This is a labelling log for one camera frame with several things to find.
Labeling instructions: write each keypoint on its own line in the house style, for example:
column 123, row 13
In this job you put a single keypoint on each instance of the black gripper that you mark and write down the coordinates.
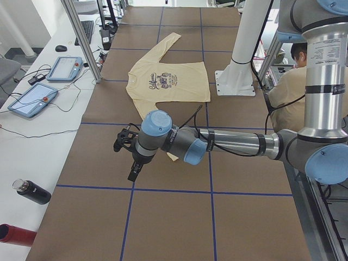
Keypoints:
column 139, row 158

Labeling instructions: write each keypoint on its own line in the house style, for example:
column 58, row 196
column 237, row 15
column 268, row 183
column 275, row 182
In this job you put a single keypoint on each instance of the beige long-sleeve printed shirt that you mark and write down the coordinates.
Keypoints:
column 151, row 82

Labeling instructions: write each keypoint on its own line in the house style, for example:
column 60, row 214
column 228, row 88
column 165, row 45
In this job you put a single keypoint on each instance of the black bottle clear cap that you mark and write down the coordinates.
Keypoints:
column 31, row 191

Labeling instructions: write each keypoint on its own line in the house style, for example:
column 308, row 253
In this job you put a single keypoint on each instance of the upper blue teach pendant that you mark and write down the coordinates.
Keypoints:
column 65, row 69

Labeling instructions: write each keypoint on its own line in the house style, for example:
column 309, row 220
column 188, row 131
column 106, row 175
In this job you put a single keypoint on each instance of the blue teach pendant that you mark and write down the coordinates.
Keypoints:
column 31, row 102
column 65, row 69

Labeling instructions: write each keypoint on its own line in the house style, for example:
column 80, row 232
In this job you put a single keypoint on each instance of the lower blue teach pendant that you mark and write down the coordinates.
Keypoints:
column 31, row 102

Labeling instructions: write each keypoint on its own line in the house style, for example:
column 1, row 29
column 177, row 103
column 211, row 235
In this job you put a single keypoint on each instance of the black power adapter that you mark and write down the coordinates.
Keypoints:
column 37, row 78

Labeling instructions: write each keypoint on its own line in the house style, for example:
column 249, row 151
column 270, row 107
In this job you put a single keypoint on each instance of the black computer mouse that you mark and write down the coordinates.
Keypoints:
column 60, row 48

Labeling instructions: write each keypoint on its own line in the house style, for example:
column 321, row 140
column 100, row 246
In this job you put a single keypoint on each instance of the red cylinder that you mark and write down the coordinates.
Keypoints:
column 16, row 235

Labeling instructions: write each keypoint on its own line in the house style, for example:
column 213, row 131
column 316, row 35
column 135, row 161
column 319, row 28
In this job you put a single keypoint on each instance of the black keyboard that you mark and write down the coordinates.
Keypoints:
column 88, row 27

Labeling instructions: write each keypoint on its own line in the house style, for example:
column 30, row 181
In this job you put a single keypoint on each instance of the seated person in beige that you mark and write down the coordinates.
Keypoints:
column 290, row 87

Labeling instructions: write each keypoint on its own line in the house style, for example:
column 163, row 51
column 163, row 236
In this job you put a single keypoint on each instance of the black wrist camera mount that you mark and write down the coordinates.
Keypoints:
column 125, row 139

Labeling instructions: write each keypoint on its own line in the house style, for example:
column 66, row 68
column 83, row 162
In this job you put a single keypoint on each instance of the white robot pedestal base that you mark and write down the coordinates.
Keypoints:
column 236, row 79

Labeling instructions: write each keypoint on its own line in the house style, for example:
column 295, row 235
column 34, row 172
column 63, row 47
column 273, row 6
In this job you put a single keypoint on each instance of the aluminium frame post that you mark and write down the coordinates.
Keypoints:
column 82, row 39

